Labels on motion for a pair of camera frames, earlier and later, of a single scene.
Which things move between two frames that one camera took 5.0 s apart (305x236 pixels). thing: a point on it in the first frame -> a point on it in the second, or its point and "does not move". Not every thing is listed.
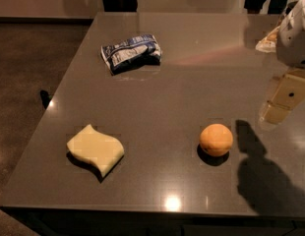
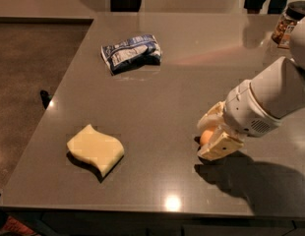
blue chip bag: (132, 53) does not move
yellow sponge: (103, 151) does not move
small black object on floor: (45, 98) does not move
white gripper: (295, 38) -> (247, 111)
